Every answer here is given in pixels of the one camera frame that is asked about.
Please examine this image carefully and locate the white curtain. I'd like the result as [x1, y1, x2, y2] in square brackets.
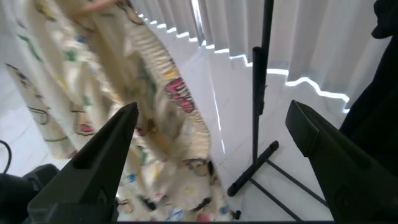
[129, 0, 393, 113]

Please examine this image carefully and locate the black garment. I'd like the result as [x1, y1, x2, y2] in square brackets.
[338, 0, 398, 179]

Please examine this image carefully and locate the black cable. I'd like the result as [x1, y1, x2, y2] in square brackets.
[0, 139, 13, 175]

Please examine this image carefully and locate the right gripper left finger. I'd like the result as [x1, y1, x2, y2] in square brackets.
[26, 101, 140, 223]

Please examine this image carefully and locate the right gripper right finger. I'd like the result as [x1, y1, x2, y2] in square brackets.
[285, 99, 398, 224]

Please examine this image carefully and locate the cream printed garment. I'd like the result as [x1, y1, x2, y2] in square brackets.
[0, 0, 238, 222]

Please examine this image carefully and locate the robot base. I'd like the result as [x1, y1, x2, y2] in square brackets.
[0, 163, 60, 224]

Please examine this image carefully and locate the black clothes rack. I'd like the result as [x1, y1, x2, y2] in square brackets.
[226, 0, 331, 222]

